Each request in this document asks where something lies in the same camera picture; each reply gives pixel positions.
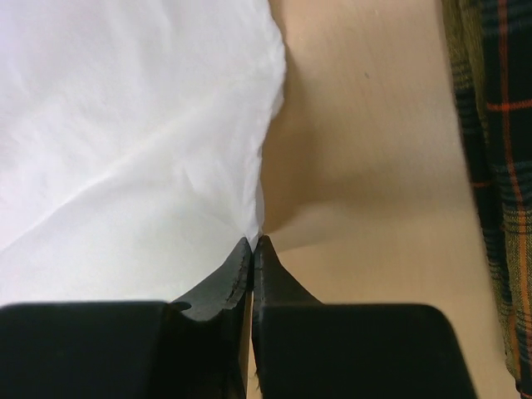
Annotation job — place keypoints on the yellow plaid folded shirt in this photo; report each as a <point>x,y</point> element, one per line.
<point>489,48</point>

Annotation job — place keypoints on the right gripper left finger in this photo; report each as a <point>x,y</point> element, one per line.
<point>193,347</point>

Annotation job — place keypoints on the white long sleeve shirt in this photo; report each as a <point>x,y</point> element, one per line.
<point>131,143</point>

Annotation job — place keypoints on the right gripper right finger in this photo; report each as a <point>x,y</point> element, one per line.
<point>304,348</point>

